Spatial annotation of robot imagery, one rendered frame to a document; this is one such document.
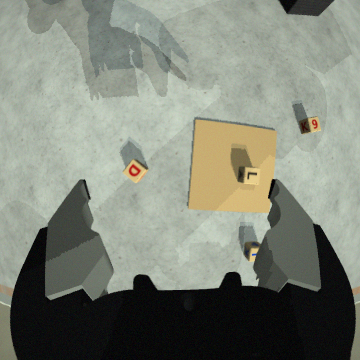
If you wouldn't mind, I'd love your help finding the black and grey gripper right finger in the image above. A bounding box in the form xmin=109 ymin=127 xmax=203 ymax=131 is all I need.
xmin=253 ymin=179 xmax=356 ymax=360

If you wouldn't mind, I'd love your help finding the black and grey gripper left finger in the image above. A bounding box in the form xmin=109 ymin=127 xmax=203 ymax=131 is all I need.
xmin=10 ymin=179 xmax=114 ymax=360

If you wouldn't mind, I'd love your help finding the tan mat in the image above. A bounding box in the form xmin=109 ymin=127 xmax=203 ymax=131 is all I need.
xmin=188 ymin=120 xmax=277 ymax=213

